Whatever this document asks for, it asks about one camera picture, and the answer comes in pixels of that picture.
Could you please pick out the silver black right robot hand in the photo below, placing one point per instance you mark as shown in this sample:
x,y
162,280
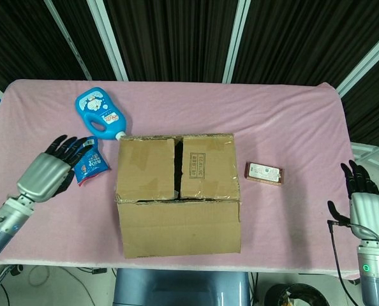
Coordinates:
x,y
366,212

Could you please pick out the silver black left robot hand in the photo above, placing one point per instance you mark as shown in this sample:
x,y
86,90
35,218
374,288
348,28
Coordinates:
x,y
42,177

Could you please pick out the brown cardboard box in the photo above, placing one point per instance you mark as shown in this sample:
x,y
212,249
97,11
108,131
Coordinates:
x,y
180,226

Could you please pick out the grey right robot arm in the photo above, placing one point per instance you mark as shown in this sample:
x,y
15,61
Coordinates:
x,y
376,274

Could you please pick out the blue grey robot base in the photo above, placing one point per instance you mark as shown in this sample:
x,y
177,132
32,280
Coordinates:
x,y
180,287

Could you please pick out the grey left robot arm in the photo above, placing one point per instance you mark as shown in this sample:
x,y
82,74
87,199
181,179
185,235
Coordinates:
x,y
4,223

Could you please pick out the blue snack bag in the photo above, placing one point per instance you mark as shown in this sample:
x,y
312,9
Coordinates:
x,y
92,165

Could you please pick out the blue detergent bottle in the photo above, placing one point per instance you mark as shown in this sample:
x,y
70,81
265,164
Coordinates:
x,y
93,105

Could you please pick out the red and yellow flat box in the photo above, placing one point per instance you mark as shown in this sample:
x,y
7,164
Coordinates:
x,y
264,173

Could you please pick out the black round bin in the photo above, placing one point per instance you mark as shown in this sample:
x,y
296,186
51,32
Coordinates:
x,y
294,294

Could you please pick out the small black adapter box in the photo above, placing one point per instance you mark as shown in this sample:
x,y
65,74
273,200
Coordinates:
x,y
99,271

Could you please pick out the pink tablecloth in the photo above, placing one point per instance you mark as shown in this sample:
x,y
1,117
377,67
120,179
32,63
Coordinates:
x,y
272,127

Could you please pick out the black curtain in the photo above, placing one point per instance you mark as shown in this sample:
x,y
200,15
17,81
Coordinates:
x,y
176,32

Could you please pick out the white low frame beam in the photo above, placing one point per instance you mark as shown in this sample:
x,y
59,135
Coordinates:
x,y
373,150

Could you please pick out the thin white frame post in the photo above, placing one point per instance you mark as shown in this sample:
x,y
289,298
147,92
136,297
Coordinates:
x,y
68,38

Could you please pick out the white slanted frame beam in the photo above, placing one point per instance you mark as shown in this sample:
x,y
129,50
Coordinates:
x,y
365,62

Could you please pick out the wide white frame post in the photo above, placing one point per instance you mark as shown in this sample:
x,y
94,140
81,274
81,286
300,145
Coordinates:
x,y
108,38

